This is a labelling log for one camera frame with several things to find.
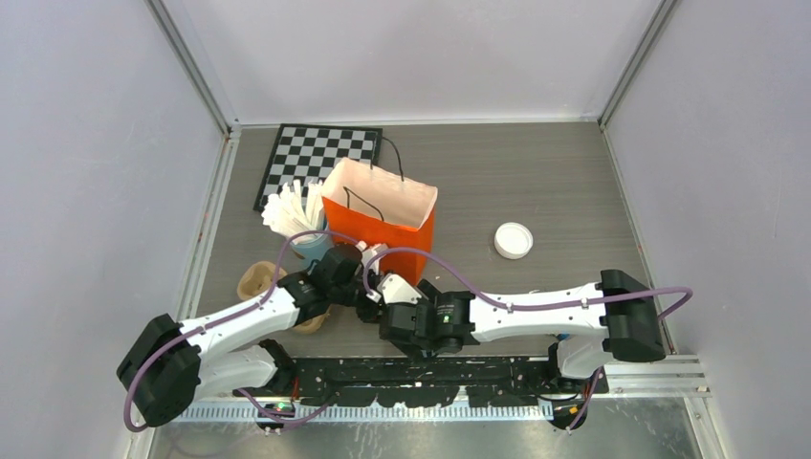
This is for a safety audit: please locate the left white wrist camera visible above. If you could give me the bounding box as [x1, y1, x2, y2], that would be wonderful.
[355, 241, 389, 274]

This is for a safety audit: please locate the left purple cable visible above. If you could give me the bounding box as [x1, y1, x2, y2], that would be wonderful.
[122, 229, 362, 438]

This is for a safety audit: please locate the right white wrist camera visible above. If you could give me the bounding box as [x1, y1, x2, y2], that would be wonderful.
[366, 273, 425, 305]

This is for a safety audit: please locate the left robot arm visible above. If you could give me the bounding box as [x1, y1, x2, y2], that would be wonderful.
[116, 243, 387, 432]

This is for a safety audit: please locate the tan cardboard cup carrier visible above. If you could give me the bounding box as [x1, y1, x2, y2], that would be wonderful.
[236, 261, 331, 335]

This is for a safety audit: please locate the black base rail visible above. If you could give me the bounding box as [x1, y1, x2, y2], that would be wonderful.
[252, 356, 609, 410]

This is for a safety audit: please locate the black white chessboard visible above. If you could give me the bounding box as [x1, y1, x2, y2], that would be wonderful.
[253, 123, 383, 212]

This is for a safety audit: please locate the light blue cup holder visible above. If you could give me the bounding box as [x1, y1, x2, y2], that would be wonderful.
[289, 233, 334, 263]

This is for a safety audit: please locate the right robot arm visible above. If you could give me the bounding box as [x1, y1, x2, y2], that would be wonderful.
[367, 270, 666, 393]

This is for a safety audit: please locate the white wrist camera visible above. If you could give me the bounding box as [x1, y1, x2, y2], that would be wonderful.
[366, 273, 425, 305]
[355, 241, 389, 274]

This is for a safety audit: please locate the white cup lid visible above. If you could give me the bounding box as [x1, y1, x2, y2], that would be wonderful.
[493, 222, 534, 260]

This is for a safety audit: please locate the orange paper bag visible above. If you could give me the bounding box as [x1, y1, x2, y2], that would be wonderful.
[322, 158, 439, 252]

